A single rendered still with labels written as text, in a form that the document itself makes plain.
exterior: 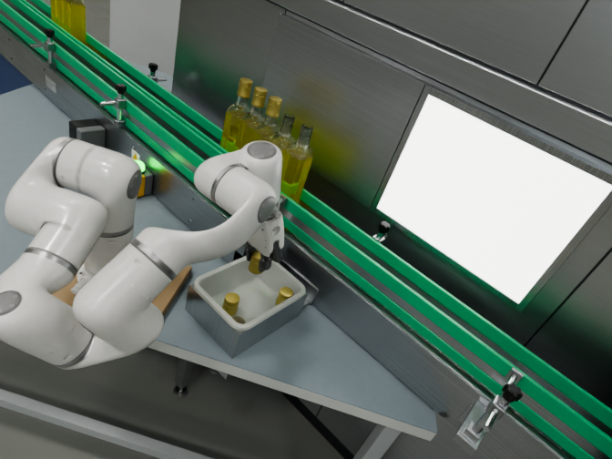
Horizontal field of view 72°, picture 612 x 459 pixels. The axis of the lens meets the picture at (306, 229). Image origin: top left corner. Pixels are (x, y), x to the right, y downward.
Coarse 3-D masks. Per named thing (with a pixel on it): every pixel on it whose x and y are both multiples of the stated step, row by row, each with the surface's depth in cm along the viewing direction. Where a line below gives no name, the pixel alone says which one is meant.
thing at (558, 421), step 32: (64, 32) 158; (192, 128) 124; (288, 224) 109; (320, 224) 102; (352, 256) 98; (384, 288) 95; (416, 320) 92; (448, 320) 86; (448, 352) 89; (480, 352) 84; (544, 416) 79; (576, 416) 75; (576, 448) 77; (608, 448) 73
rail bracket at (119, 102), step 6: (120, 84) 123; (120, 90) 122; (126, 90) 123; (120, 96) 123; (102, 102) 121; (108, 102) 122; (114, 102) 123; (120, 102) 124; (126, 102) 125; (120, 108) 126; (120, 114) 127; (114, 120) 128; (120, 120) 128; (120, 126) 128
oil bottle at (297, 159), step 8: (296, 144) 103; (288, 152) 104; (296, 152) 103; (304, 152) 103; (312, 152) 105; (288, 160) 105; (296, 160) 103; (304, 160) 104; (288, 168) 106; (296, 168) 104; (304, 168) 106; (288, 176) 106; (296, 176) 105; (304, 176) 108; (288, 184) 107; (296, 184) 107; (288, 192) 108; (296, 192) 110; (296, 200) 112
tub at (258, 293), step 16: (208, 272) 95; (224, 272) 98; (240, 272) 104; (272, 272) 105; (288, 272) 103; (208, 288) 96; (224, 288) 102; (240, 288) 104; (256, 288) 106; (272, 288) 106; (304, 288) 100; (240, 304) 100; (256, 304) 101; (272, 304) 103; (288, 304) 95; (256, 320) 88
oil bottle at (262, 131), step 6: (258, 126) 108; (264, 126) 108; (270, 126) 108; (276, 126) 109; (258, 132) 109; (264, 132) 107; (270, 132) 107; (252, 138) 110; (258, 138) 109; (264, 138) 108
